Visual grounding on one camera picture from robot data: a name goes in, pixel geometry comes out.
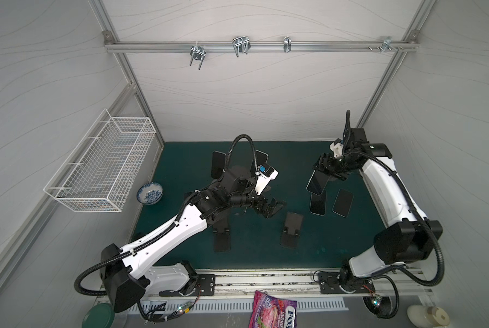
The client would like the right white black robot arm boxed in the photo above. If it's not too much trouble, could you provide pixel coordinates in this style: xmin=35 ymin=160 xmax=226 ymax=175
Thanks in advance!
xmin=307 ymin=121 xmax=446 ymax=320

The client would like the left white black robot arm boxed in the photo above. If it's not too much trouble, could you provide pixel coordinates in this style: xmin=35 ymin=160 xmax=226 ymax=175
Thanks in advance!
xmin=74 ymin=134 xmax=285 ymax=313

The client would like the front right folding stand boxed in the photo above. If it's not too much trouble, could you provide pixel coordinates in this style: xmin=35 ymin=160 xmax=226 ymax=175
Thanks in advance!
xmin=280 ymin=213 xmax=304 ymax=250

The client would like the folding stand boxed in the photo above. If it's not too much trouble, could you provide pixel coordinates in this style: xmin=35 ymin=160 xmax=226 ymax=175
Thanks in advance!
xmin=280 ymin=213 xmax=304 ymax=250
xmin=213 ymin=220 xmax=231 ymax=253

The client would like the front left folding stand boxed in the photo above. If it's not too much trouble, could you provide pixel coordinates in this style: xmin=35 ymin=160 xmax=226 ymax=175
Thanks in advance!
xmin=213 ymin=220 xmax=231 ymax=253

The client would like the pink snack bag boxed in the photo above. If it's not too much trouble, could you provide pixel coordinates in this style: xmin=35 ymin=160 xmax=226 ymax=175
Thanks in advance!
xmin=248 ymin=291 xmax=298 ymax=328

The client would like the blue white ceramic bowl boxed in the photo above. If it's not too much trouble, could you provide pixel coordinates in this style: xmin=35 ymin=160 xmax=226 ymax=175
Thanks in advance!
xmin=136 ymin=182 xmax=163 ymax=205

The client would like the white vent grille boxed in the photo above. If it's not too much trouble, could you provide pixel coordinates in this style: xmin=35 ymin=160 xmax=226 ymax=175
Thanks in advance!
xmin=141 ymin=297 xmax=348 ymax=314

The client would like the centre metal U-bolt clamp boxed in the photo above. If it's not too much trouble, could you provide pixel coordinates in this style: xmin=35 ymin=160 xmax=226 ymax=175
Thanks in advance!
xmin=232 ymin=36 xmax=251 ymax=57

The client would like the metal u-bolt clamp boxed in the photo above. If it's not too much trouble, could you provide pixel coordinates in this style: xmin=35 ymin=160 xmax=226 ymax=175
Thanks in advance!
xmin=189 ymin=44 xmax=206 ymax=70
xmin=232 ymin=36 xmax=251 ymax=57

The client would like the left metal U-bolt clamp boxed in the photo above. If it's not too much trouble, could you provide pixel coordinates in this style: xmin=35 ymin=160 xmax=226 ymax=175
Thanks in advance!
xmin=189 ymin=44 xmax=206 ymax=70

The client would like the aluminium cross bar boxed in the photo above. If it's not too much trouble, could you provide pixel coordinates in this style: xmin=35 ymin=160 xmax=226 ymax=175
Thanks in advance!
xmin=105 ymin=39 xmax=420 ymax=53

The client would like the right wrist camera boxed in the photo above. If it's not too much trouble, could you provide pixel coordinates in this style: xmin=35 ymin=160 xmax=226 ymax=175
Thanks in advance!
xmin=329 ymin=139 xmax=344 ymax=158

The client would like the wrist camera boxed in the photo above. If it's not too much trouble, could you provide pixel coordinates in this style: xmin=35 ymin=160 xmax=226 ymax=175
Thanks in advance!
xmin=329 ymin=139 xmax=344 ymax=158
xmin=254 ymin=163 xmax=279 ymax=195

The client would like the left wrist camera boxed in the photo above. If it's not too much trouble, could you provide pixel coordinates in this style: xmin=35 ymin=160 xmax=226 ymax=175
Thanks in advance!
xmin=254 ymin=163 xmax=279 ymax=195

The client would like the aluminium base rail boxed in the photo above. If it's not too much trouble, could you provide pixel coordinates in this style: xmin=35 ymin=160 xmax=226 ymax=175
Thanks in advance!
xmin=95 ymin=268 xmax=434 ymax=302

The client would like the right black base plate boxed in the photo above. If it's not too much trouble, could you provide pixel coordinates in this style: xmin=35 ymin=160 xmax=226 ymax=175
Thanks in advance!
xmin=312 ymin=271 xmax=376 ymax=295

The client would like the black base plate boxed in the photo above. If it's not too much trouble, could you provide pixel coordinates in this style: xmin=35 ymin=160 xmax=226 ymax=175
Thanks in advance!
xmin=159 ymin=274 xmax=216 ymax=297
xmin=312 ymin=271 xmax=376 ymax=295

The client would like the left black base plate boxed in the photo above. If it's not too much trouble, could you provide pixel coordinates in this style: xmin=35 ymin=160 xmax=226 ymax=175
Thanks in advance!
xmin=159 ymin=274 xmax=216 ymax=297

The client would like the right metal bolt bracket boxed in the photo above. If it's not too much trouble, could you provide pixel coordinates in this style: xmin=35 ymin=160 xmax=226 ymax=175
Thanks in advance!
xmin=367 ymin=37 xmax=404 ymax=53

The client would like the small metal bracket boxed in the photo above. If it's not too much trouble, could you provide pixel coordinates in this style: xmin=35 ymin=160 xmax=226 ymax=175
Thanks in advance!
xmin=284 ymin=36 xmax=292 ymax=53

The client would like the white wire basket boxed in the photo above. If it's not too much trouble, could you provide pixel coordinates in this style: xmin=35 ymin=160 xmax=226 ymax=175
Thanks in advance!
xmin=43 ymin=109 xmax=156 ymax=213

